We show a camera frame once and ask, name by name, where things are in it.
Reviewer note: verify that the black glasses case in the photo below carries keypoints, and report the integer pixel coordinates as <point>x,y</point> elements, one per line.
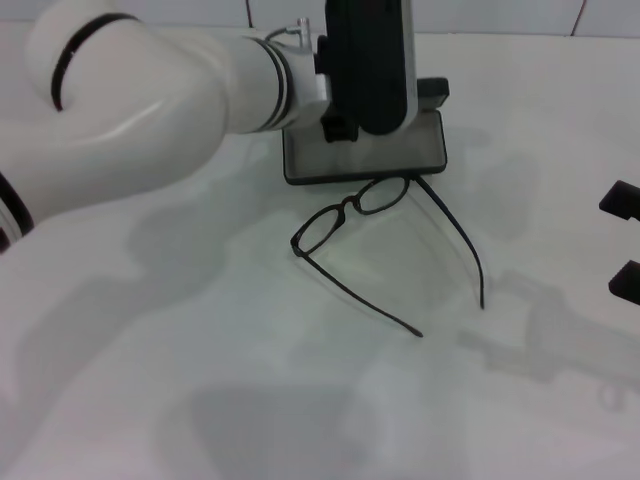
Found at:
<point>350,178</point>

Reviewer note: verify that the black glasses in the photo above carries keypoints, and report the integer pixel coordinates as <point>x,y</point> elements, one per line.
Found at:
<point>348,204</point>

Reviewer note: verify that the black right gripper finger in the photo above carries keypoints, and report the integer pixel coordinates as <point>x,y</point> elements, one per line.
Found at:
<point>627,282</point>
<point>622,201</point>

